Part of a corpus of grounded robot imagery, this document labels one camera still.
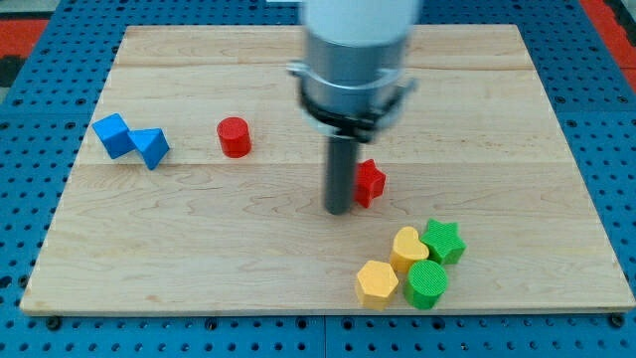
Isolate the red star block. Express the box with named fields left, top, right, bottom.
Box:
left=354, top=159, right=387, bottom=208

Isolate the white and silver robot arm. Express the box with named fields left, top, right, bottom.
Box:
left=288, top=0, right=421, bottom=143

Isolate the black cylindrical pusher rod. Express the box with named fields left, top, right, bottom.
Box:
left=324, top=137, right=359, bottom=215

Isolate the red cylinder block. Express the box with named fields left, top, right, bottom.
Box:
left=217, top=116, right=251, bottom=158

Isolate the yellow heart block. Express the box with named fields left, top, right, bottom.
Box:
left=390, top=226, right=429, bottom=273

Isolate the yellow hexagon block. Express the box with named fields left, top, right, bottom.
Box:
left=355, top=261, right=398, bottom=311

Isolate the light wooden board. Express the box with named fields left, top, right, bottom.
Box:
left=21, top=25, right=635, bottom=317

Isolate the green star block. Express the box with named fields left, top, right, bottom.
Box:
left=419, top=219, right=467, bottom=266

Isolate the green cylinder block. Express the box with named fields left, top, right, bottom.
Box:
left=403, top=260, right=448, bottom=309

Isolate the blue triangular prism block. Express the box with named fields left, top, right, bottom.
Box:
left=128, top=128, right=170, bottom=170

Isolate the blue cube block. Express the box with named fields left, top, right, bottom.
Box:
left=92, top=113, right=135, bottom=159

